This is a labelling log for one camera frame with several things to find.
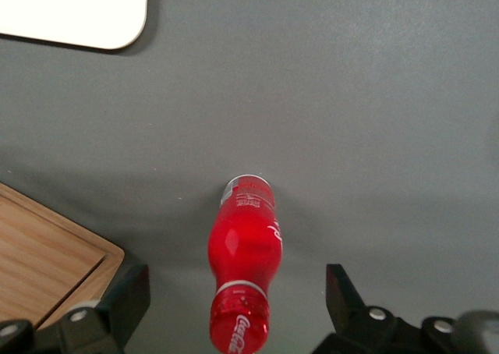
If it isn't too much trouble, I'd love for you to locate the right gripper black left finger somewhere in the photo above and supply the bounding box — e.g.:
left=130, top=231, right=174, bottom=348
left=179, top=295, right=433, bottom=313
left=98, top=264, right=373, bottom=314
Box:
left=0, top=264, right=151, bottom=354

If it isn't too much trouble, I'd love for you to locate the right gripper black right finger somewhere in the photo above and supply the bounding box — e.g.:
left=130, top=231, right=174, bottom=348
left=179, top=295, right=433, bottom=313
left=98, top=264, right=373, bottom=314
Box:
left=311, top=264, right=465, bottom=354

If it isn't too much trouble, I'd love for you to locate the red coke bottle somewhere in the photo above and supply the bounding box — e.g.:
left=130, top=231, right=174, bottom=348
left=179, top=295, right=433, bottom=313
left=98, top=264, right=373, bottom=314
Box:
left=207, top=173, right=285, bottom=354

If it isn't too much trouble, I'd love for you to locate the beige rectangular tray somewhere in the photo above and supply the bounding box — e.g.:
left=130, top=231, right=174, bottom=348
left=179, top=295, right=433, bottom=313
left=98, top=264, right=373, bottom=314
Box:
left=0, top=0, right=150, bottom=51

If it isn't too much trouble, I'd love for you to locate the oak two-drawer cabinet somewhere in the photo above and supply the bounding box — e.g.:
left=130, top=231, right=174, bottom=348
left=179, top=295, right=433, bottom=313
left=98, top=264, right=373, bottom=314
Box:
left=0, top=182, right=126, bottom=330

